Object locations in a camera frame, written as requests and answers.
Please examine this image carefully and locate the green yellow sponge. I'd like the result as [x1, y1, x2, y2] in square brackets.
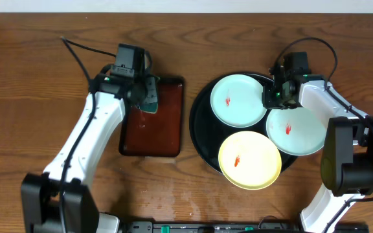
[140, 75, 159, 114]

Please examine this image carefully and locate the pale green plate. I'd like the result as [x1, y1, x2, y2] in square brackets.
[210, 74, 267, 128]
[266, 107, 326, 156]

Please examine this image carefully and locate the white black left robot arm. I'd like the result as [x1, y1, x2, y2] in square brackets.
[21, 67, 160, 232]

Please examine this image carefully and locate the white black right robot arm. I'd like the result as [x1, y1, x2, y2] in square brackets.
[262, 71, 373, 232]

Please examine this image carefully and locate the rectangular red-brown tray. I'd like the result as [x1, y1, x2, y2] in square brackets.
[119, 76, 184, 157]

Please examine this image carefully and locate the round black tray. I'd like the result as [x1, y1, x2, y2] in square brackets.
[188, 71, 299, 176]

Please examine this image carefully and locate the yellow plate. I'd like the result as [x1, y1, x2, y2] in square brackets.
[218, 131, 282, 190]

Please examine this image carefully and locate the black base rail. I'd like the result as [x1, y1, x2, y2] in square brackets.
[121, 220, 370, 233]

